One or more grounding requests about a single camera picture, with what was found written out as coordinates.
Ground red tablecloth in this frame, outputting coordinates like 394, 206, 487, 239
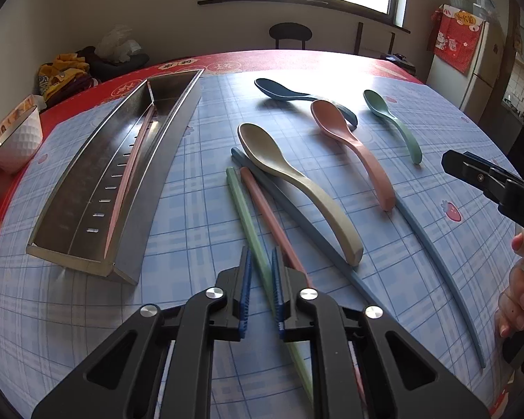
0, 49, 425, 376

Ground blue plaid table mat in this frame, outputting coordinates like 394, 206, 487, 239
0, 74, 516, 417

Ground black appliance on stand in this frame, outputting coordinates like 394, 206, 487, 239
380, 53, 416, 77

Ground pink chopstick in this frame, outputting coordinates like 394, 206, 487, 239
104, 104, 156, 256
239, 166, 368, 407

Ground yellow snack bags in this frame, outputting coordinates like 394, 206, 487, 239
37, 53, 93, 107

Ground red cloth on refrigerator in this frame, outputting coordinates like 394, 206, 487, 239
428, 5, 485, 74

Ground white dimpled bowl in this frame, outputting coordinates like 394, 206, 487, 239
0, 105, 43, 174

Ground beige plastic spoon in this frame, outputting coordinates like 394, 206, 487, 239
236, 122, 365, 268

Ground long blue chopstick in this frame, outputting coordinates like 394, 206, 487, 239
395, 194, 487, 369

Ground stainless steel utensil tray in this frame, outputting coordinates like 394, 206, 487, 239
26, 69, 202, 285

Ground dark blue plastic spoon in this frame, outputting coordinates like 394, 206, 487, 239
254, 78, 359, 130

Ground white refrigerator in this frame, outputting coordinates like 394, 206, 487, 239
426, 15, 504, 122

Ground green chopstick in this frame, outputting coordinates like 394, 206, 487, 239
226, 168, 313, 404

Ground black round chair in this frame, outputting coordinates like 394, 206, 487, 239
269, 22, 313, 50

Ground green plastic spoon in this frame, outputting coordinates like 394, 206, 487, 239
363, 89, 422, 164

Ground clear plastic bag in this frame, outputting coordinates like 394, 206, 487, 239
94, 25, 142, 63

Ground pink plastic spoon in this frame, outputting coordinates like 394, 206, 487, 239
310, 100, 396, 212

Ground person's right hand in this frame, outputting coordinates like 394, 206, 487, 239
495, 230, 524, 339

